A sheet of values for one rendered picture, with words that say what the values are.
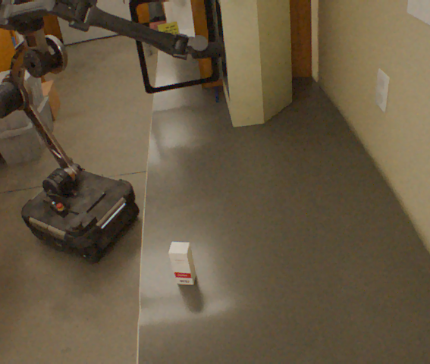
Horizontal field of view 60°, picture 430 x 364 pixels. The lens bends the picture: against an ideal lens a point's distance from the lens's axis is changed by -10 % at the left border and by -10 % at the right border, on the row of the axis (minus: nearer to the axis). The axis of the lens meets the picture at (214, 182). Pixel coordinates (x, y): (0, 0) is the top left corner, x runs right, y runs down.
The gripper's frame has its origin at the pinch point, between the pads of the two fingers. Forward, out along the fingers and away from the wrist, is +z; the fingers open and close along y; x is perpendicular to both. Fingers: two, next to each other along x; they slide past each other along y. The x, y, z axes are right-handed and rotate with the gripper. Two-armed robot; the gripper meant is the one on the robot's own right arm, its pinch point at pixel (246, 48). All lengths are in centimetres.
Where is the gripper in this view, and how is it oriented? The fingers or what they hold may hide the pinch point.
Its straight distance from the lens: 152.1
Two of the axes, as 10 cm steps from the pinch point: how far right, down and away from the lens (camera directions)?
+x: 0.4, 8.0, 6.0
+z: 9.9, -1.0, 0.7
